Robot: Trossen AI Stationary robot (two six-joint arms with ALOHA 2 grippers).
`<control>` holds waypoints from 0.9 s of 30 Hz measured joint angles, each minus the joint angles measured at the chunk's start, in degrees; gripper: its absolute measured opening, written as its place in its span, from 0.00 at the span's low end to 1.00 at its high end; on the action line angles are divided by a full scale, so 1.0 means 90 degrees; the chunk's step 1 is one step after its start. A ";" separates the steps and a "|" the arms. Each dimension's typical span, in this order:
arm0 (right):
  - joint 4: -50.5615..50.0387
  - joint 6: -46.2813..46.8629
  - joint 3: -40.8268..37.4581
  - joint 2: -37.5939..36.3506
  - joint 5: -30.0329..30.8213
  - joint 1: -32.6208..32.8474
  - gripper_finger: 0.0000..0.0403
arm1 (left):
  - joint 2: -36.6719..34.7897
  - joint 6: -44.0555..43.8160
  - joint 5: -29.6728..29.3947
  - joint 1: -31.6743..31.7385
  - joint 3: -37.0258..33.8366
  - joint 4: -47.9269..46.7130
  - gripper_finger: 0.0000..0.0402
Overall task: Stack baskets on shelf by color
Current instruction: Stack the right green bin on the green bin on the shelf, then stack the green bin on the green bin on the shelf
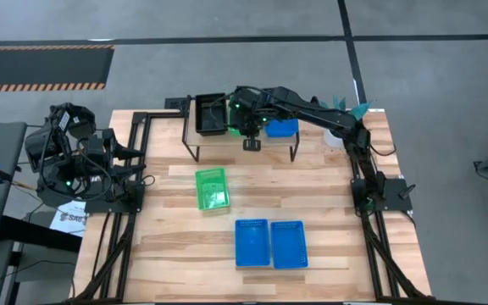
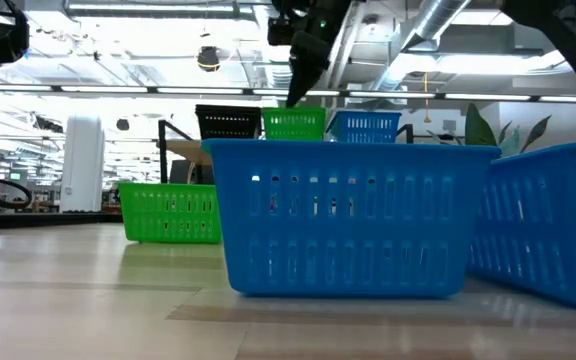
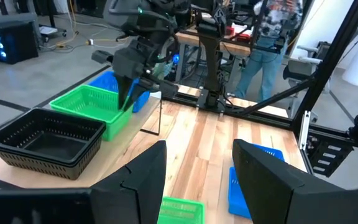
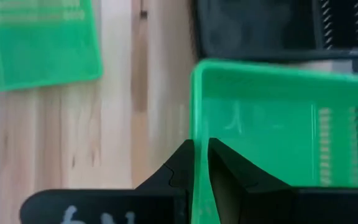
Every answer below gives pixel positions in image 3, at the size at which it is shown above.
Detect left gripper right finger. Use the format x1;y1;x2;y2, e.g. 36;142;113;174
231;138;358;224

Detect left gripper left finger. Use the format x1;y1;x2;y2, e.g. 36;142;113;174
89;139;168;224

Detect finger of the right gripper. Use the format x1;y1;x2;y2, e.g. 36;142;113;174
125;78;152;111
116;75;134;111

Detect wooden background table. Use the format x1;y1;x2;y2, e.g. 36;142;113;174
175;26;254;83

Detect small wheeled cart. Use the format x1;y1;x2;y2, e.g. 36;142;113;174
39;24;68;43

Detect red box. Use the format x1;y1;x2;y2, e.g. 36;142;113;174
225;26;251;43

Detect black computer tower blue lights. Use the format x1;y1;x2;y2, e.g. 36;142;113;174
0;21;39;65

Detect person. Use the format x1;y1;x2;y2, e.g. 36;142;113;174
228;0;305;103

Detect yellow floor cable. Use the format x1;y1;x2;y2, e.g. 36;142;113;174
54;29;127;52

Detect black aluminium rig frame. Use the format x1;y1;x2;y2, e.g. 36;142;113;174
162;0;358;180

